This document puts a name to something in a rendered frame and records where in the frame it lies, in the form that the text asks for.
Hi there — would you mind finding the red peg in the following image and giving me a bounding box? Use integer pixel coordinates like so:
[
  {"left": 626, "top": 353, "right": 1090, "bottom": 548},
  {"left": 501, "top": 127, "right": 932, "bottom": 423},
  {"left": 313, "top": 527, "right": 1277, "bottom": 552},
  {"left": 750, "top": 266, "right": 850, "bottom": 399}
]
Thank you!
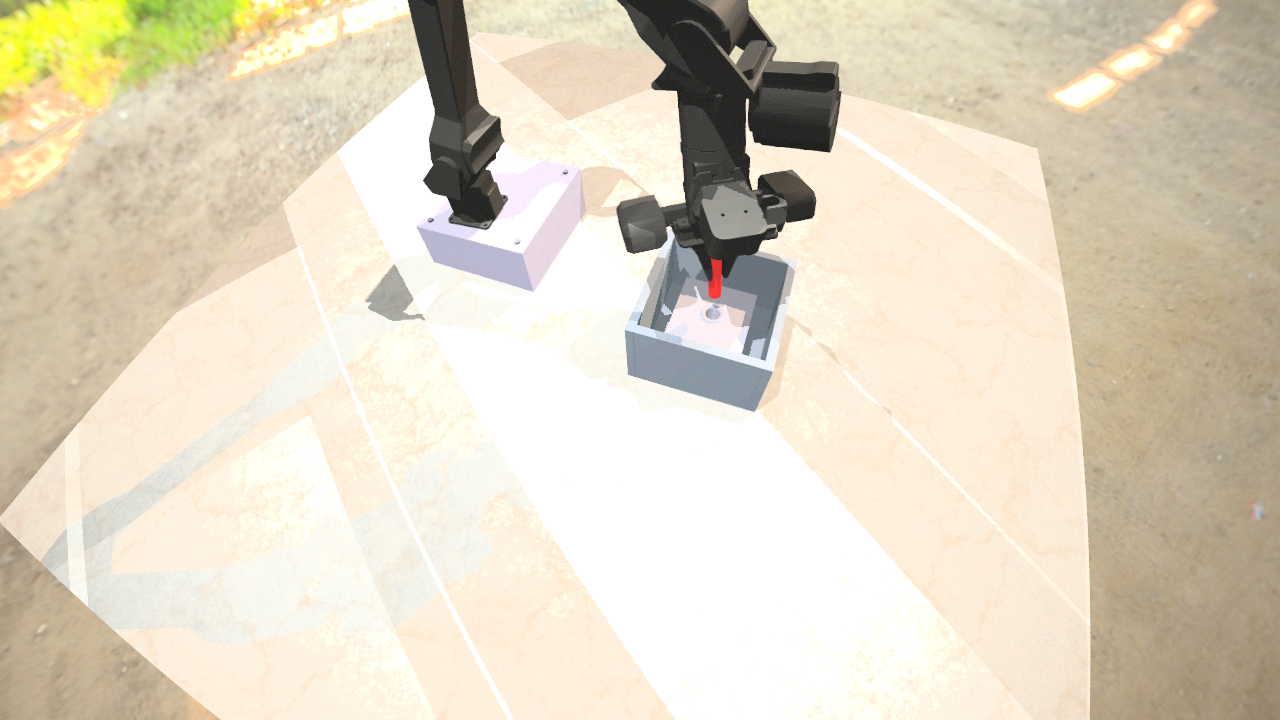
[{"left": 708, "top": 258, "right": 722, "bottom": 299}]

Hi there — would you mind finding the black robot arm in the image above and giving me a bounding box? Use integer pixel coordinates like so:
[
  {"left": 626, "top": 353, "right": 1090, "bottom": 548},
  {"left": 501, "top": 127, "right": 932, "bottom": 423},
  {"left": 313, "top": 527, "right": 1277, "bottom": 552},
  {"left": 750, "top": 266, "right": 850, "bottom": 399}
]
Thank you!
[{"left": 407, "top": 0, "right": 842, "bottom": 260}]

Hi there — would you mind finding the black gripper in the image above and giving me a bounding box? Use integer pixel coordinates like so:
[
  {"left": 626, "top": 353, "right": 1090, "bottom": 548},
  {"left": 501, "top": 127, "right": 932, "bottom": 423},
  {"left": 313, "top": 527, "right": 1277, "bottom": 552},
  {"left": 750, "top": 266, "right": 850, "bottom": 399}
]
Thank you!
[{"left": 616, "top": 138, "right": 817, "bottom": 282}]

